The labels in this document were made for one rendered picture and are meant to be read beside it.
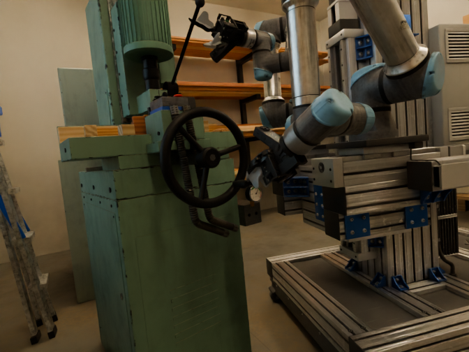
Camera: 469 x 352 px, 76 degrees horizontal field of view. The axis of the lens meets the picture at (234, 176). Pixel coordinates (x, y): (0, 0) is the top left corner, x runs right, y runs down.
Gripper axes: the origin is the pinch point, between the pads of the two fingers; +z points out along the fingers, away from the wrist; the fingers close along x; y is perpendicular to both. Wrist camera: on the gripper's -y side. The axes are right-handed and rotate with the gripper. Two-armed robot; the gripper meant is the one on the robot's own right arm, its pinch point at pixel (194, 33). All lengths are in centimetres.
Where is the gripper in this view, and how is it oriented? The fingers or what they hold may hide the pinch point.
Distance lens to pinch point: 119.1
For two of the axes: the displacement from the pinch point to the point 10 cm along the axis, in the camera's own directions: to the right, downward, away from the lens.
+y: 4.4, -5.6, -7.1
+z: -8.1, 1.0, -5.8
